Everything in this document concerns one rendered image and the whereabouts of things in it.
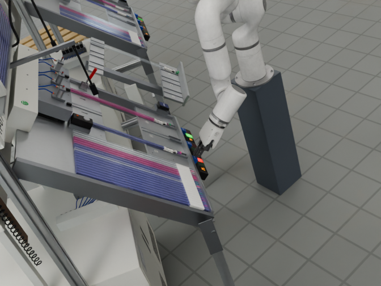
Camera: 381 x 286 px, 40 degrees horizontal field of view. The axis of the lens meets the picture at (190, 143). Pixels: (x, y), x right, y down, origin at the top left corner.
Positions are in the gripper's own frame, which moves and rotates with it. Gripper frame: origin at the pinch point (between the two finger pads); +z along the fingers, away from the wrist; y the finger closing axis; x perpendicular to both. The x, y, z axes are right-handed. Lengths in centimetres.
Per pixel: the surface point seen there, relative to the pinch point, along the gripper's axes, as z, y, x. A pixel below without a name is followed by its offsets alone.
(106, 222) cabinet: 40.1, -8.7, 23.9
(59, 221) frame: 50, -3, 40
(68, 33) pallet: 95, 334, 2
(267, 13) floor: -26, 239, -126
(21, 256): 41, -37, 59
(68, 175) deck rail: 3, -38, 57
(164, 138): 4.3, 9.3, 12.1
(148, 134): 4.3, 8.6, 19.6
